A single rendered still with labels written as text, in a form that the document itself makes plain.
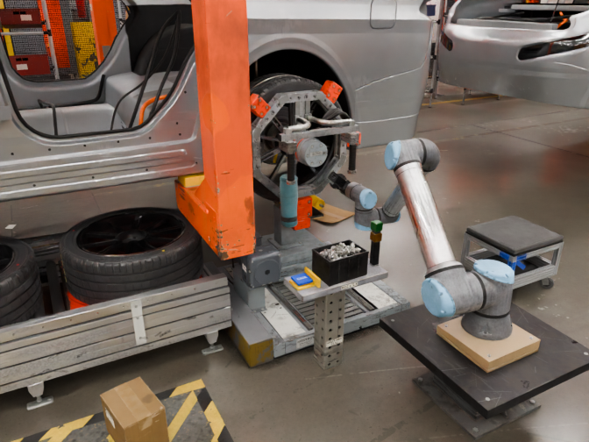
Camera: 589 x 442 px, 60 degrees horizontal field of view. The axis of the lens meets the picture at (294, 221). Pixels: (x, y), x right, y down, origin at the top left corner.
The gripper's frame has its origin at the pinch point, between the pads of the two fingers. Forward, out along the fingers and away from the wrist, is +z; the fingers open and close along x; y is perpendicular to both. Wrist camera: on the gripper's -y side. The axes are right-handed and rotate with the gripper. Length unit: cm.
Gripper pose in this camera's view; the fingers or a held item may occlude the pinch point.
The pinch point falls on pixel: (329, 176)
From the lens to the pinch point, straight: 284.3
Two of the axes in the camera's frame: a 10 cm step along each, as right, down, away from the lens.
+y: 6.3, 5.1, 5.9
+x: 6.3, -7.8, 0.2
